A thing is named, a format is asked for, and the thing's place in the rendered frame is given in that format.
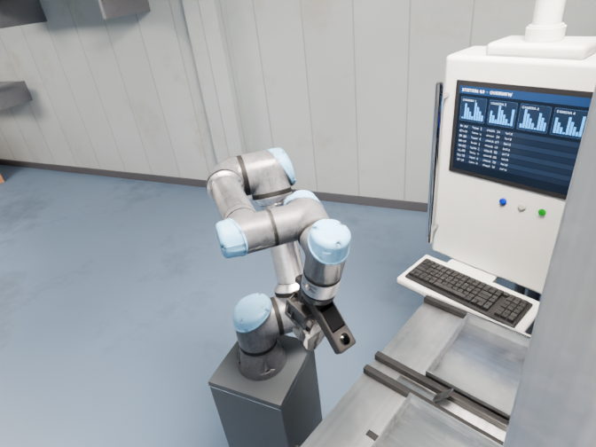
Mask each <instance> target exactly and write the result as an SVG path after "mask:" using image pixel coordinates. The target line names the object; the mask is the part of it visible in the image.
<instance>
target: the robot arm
mask: <svg viewBox="0 0 596 447"><path fill-rule="evenodd" d="M295 182H296V179H295V173H294V168H293V165H292V163H291V161H290V159H289V157H288V156H287V154H286V152H285V151H284V150H283V149H281V148H271V149H265V150H262V151H258V152H253V153H246V154H241V155H238V156H232V157H230V158H227V159H225V160H223V161H221V162H220V163H218V164H217V165H216V166H215V167H214V168H213V169H212V170H211V172H210V173H209V175H208V179H207V182H206V189H207V193H208V197H209V198H210V199H211V200H212V201H213V202H214V203H215V204H216V207H217V210H218V213H219V215H220V217H221V220H222V221H221V222H218V223H217V224H216V234H217V237H218V241H219V245H220V248H221V251H222V255H223V257H225V258H232V257H237V256H245V255H247V254H251V253H254V252H257V251H261V250H264V249H267V248H269V249H270V251H271V257H272V261H273V265H274V269H275V272H276V277H277V281H278V284H277V285H276V287H275V288H274V292H275V296H273V297H270V298H269V297H268V296H267V295H265V294H250V295H248V296H246V297H244V298H242V299H241V300H240V301H239V302H238V303H237V305H236V306H235V307H234V309H233V312H232V319H233V326H234V329H235V331H236V334H237V338H238V342H239V354H238V366H239V370H240V372H241V374H242V375H243V376H245V377H246V378H248V379H250V380H268V379H270V378H272V377H274V376H276V375H277V374H278V373H280V372H281V370H282V369H283V368H284V366H285V364H286V352H285V349H284V347H283V345H282V344H281V343H280V342H279V340H278V338H277V337H279V336H281V335H284V334H287V333H292V332H294V334H295V336H296V337H297V338H298V340H299V341H300V342H301V344H302V347H303V348H304V349H305V350H306V351H307V352H311V351H313V350H314V349H316V348H317V347H318V345H319V344H320V342H321V341H322V340H323V339H324V337H326V338H327V340H328V342H329V343H330V345H331V347H332V349H333V351H334V353H335V354H336V355H339V354H342V353H343V352H345V351H346V350H347V349H349V348H351V347H352V346H353V345H355V344H356V340H355V338H354V336H353V334H352V333H351V331H350V330H349V328H348V326H347V324H346V322H345V321H344V319H343V317H342V315H341V313H340V312H339V311H338V309H337V307H336V305H335V304H334V302H333V299H334V297H335V295H336V294H337V292H338V289H339V285H340V282H341V275H342V272H343V269H344V265H345V262H346V259H347V257H348V255H349V244H350V240H351V236H350V232H349V229H348V228H347V226H346V225H343V224H341V222H339V221H337V220H333V219H329V217H328V215H327V213H326V212H325V209H324V207H323V205H322V203H321V202H320V201H319V200H318V198H317V197H316V196H315V195H314V194H313V193H312V192H309V191H306V190H300V191H296V192H294V193H293V194H291V193H292V188H291V186H293V185H294V184H295ZM248 195H252V198H253V201H254V202H255V203H257V204H258V205H259V206H260V209H261V211H260V212H256V211H255V209H254V207H253V205H252V204H251V202H250V201H249V199H248V197H247V196H248ZM298 242H299V244H300V246H301V247H302V250H303V252H304V254H305V261H304V266H303V263H302V256H301V252H300V248H299V244H298Z"/></svg>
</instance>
